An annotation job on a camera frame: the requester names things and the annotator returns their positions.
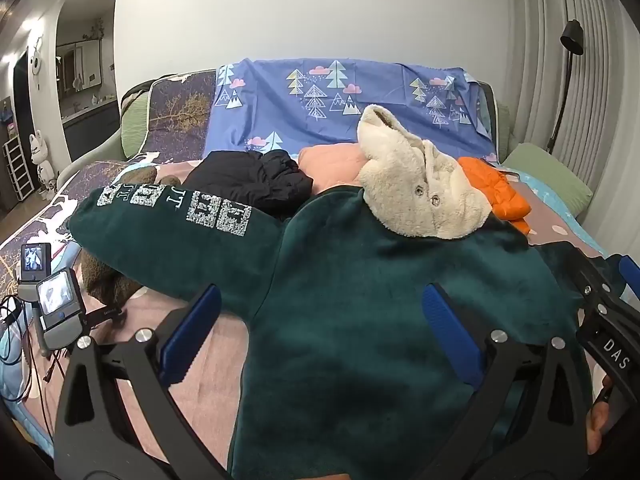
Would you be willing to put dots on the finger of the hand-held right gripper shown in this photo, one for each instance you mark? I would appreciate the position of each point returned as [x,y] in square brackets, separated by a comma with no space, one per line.
[600,280]

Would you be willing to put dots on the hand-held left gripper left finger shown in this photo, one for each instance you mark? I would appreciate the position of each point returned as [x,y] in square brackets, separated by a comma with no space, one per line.
[192,330]

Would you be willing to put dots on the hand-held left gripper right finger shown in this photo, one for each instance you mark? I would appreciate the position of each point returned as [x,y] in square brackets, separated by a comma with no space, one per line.
[450,330]

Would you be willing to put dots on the dark teal fleece hoodie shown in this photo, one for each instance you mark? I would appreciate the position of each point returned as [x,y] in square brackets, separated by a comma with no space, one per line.
[350,285]

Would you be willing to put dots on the person's right hand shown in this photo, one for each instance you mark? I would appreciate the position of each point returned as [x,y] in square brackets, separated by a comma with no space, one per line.
[599,425]

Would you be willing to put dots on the pink dotted bedsheet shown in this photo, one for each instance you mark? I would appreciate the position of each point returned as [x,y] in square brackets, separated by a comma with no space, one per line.
[210,360]

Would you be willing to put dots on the brown plush garment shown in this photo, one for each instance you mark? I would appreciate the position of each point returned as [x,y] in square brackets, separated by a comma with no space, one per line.
[107,280]

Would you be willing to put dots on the green pillow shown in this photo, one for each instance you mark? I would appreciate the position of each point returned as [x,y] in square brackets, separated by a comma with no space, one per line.
[550,180]

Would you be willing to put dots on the orange puffer jacket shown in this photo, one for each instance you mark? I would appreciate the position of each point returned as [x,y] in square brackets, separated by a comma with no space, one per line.
[495,185]

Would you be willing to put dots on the black jacket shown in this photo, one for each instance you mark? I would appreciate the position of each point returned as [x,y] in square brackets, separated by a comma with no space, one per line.
[240,180]

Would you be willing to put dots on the grey curtain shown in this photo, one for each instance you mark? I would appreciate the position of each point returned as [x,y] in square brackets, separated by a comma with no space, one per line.
[605,110]

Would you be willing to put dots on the pink garment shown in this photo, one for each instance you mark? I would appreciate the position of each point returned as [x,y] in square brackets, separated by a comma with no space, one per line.
[330,165]

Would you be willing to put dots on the cream fleece hood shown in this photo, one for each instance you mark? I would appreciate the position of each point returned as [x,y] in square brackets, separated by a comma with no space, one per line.
[132,125]

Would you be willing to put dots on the dark tree-print blanket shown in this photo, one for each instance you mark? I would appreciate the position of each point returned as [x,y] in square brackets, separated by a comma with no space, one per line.
[175,110]

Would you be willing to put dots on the white cat figurine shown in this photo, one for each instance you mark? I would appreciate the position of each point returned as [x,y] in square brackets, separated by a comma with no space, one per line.
[42,160]

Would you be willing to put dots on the dark kitchen counter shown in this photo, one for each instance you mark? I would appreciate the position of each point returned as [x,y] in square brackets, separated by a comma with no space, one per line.
[90,127]

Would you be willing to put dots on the white shelf rack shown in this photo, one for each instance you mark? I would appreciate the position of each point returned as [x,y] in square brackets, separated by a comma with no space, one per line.
[19,170]

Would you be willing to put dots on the blue tree-print sheet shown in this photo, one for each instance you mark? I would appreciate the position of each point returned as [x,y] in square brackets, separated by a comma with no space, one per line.
[280,110]

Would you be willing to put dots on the black floor lamp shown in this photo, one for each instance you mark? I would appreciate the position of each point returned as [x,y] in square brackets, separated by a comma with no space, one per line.
[572,37]

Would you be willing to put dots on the grey camera with screen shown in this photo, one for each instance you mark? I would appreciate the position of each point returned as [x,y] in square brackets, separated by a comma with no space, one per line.
[57,300]

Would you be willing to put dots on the white wall decoration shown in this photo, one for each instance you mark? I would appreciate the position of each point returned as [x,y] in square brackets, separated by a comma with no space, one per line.
[35,57]

